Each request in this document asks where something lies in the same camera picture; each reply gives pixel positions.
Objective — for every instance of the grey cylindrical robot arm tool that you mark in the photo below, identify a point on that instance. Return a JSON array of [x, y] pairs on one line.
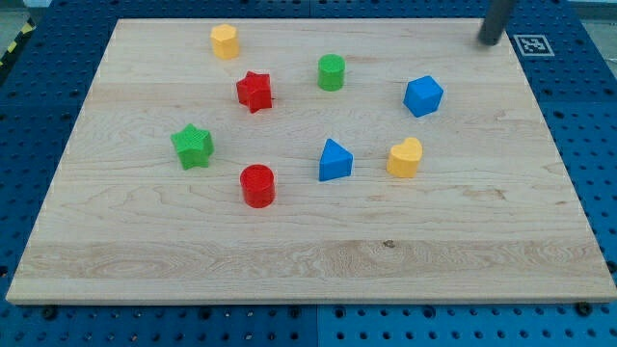
[[495, 21]]

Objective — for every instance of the blue cube block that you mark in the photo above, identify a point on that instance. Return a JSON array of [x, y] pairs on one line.
[[423, 96]]

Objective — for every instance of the blue triangle block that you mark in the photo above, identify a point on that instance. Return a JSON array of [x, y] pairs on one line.
[[335, 161]]

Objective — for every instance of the red cylinder block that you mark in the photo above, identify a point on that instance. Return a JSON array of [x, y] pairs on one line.
[[258, 185]]

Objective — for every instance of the yellow heart block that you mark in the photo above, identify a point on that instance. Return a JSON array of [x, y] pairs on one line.
[[404, 158]]

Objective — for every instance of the wooden board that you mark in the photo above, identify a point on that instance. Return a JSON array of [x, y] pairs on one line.
[[490, 217]]

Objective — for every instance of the red star block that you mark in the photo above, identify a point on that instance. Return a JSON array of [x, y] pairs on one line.
[[254, 91]]

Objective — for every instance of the green cylinder block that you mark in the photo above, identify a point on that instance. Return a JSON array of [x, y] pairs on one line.
[[331, 70]]

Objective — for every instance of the green star block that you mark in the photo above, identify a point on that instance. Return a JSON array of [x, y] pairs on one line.
[[193, 146]]

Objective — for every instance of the yellow hexagon block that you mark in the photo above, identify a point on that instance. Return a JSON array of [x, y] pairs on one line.
[[225, 42]]

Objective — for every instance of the white fiducial marker tag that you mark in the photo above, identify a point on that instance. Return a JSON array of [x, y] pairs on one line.
[[531, 45]]

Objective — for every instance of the yellow black hazard tape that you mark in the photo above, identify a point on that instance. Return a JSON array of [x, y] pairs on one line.
[[15, 48]]

